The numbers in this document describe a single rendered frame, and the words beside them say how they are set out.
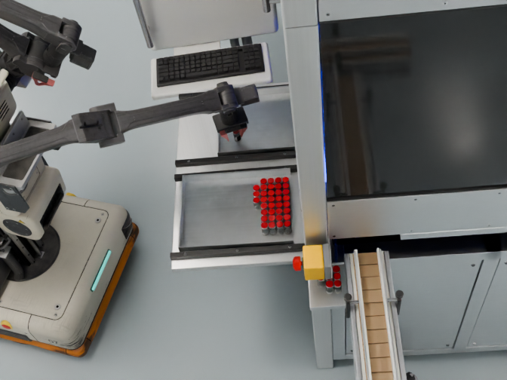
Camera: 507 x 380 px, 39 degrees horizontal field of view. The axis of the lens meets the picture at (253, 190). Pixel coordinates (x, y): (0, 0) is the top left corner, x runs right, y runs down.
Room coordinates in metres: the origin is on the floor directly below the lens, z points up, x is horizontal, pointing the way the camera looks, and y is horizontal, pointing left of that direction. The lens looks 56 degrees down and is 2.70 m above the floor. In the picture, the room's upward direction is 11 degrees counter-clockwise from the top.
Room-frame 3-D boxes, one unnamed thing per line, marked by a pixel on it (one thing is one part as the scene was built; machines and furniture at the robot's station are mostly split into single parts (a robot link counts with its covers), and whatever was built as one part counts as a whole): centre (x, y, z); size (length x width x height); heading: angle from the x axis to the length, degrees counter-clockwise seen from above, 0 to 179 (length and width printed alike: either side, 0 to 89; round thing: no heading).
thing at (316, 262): (0.89, -0.13, 1.00); 0.08 x 0.07 x 0.07; 82
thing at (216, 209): (1.17, 0.06, 0.90); 0.34 x 0.26 x 0.04; 81
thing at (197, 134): (1.33, 0.00, 0.87); 0.70 x 0.48 x 0.02; 172
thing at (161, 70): (1.88, 0.07, 0.82); 0.40 x 0.14 x 0.02; 86
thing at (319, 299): (0.87, -0.17, 0.87); 0.14 x 0.13 x 0.02; 82
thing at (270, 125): (1.49, -0.10, 0.90); 0.34 x 0.26 x 0.04; 82
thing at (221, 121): (1.43, 0.03, 1.03); 0.10 x 0.07 x 0.07; 98
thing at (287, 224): (1.15, -0.09, 0.90); 0.18 x 0.02 x 0.05; 171
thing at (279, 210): (1.15, -0.07, 0.90); 0.18 x 0.02 x 0.05; 171
